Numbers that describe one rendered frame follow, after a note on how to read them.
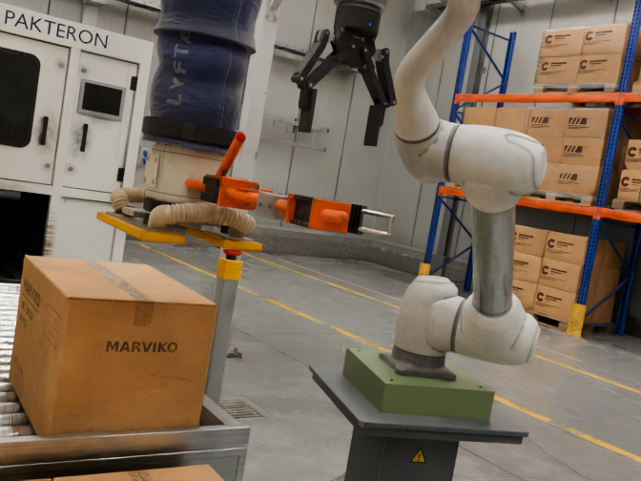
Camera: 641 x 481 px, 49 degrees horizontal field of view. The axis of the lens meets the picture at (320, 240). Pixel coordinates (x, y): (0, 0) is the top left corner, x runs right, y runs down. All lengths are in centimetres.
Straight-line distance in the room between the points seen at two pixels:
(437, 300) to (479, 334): 16
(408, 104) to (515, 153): 25
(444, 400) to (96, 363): 92
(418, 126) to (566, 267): 805
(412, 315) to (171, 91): 91
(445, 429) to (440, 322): 29
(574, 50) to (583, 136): 117
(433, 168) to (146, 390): 95
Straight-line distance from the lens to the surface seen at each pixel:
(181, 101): 161
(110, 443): 192
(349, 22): 118
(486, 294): 184
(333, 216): 112
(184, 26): 163
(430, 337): 201
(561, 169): 963
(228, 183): 143
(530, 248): 982
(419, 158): 158
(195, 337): 195
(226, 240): 159
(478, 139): 155
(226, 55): 164
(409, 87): 144
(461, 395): 200
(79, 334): 185
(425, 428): 190
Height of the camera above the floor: 131
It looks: 4 degrees down
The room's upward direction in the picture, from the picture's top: 9 degrees clockwise
